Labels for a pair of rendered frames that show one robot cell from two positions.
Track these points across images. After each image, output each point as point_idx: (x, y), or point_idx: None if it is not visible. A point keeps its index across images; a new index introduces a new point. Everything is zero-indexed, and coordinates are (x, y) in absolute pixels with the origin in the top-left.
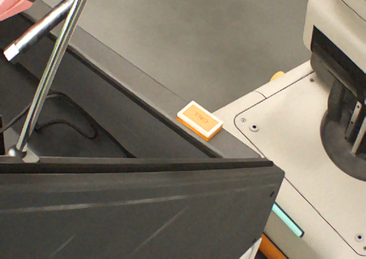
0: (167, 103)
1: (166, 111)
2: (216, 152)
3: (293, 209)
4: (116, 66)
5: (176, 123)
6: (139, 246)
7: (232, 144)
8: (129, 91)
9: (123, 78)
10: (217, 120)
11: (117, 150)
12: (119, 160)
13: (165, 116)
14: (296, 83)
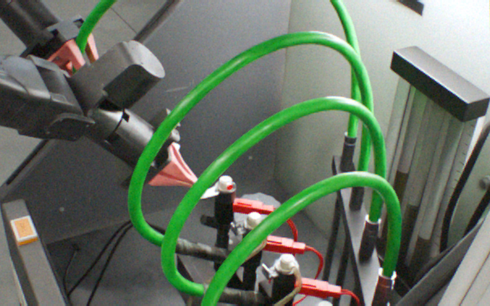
0: (33, 252)
1: (39, 248)
2: (29, 214)
3: None
4: (49, 294)
5: (39, 239)
6: None
7: (14, 214)
8: (54, 270)
9: (51, 281)
10: (13, 223)
11: None
12: (156, 25)
13: (43, 246)
14: None
